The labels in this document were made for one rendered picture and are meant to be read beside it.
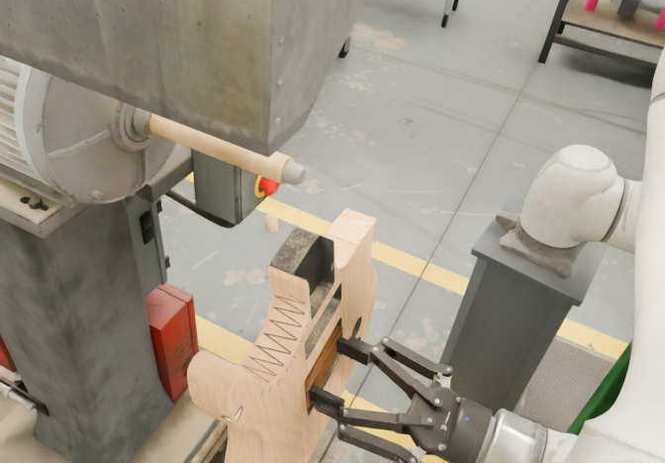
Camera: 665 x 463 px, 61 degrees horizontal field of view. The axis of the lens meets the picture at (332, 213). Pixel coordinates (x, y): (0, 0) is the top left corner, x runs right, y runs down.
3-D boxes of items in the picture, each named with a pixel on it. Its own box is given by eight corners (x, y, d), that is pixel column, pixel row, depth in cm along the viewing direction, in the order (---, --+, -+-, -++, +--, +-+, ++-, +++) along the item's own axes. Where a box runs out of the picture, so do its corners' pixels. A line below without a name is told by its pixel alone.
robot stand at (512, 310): (453, 346, 201) (511, 194, 155) (526, 388, 190) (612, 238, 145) (417, 401, 183) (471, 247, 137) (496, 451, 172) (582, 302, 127)
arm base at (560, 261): (508, 204, 152) (514, 187, 148) (589, 239, 144) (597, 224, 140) (481, 238, 140) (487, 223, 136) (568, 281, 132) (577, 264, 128)
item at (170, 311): (98, 363, 148) (68, 266, 124) (132, 329, 156) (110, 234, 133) (174, 406, 140) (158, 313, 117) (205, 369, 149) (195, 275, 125)
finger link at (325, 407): (354, 418, 68) (344, 440, 66) (317, 401, 69) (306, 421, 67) (355, 413, 67) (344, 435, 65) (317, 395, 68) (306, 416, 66)
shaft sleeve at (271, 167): (164, 133, 70) (146, 134, 67) (169, 108, 69) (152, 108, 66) (289, 182, 64) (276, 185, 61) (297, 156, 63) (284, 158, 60)
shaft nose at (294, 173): (289, 179, 64) (279, 182, 62) (294, 159, 63) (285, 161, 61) (304, 185, 63) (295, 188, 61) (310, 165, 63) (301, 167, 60)
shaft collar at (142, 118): (153, 134, 71) (129, 135, 67) (161, 98, 70) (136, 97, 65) (166, 138, 70) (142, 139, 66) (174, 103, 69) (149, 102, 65)
